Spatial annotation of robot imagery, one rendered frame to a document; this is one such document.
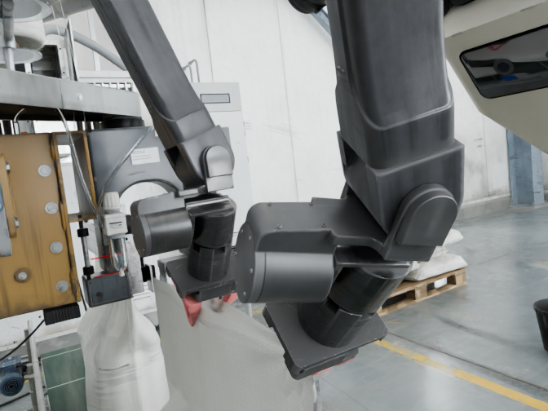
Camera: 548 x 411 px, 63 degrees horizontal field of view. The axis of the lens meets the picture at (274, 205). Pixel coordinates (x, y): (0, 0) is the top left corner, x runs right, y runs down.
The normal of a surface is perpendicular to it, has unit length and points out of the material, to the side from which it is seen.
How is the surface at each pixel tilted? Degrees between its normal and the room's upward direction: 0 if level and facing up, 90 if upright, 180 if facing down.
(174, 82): 83
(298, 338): 45
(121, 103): 90
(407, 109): 105
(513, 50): 130
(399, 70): 112
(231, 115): 90
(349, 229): 31
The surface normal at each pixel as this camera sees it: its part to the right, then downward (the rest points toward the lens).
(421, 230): 0.24, 0.52
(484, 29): -0.59, 0.74
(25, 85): 0.93, -0.07
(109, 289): 0.50, 0.02
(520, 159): -0.86, 0.14
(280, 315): 0.27, -0.68
